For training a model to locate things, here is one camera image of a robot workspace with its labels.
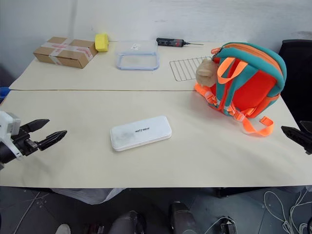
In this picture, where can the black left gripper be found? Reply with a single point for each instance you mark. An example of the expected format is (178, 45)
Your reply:
(24, 143)

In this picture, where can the clear plastic container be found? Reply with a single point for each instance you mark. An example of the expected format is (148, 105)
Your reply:
(136, 46)

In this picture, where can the black chair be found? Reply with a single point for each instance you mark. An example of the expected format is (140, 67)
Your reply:
(297, 78)

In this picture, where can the black and red electric screwdriver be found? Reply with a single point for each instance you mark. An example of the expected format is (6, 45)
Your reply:
(170, 42)

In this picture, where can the orange and teal backpack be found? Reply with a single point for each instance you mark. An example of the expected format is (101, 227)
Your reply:
(248, 80)

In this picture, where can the blue-rimmed clear container lid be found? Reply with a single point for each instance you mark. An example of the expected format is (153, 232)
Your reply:
(137, 61)

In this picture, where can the taped cardboard box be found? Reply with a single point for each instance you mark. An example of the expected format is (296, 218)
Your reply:
(64, 51)

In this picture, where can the black table frame bar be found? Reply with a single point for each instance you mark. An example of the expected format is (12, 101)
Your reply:
(258, 191)

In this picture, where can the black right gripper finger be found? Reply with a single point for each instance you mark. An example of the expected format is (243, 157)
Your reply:
(307, 125)
(298, 139)

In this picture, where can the small black device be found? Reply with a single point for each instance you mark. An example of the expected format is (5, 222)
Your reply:
(228, 225)

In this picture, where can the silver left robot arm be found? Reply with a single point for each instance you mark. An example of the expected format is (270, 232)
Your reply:
(4, 152)

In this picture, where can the beige plush toy pendant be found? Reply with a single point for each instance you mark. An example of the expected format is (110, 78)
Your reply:
(206, 72)

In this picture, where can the yellow sponge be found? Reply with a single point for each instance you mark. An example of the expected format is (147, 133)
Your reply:
(101, 42)

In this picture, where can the dark rounded shape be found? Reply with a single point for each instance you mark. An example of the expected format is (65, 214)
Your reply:
(129, 223)

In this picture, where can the white plastic sheet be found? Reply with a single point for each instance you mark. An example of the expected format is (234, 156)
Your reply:
(90, 195)

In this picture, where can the white rectangular case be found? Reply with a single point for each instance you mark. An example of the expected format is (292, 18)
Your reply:
(140, 132)

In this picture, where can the white shoe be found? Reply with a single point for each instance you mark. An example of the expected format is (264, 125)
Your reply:
(63, 229)

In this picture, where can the blue object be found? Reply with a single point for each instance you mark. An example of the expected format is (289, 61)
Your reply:
(3, 92)

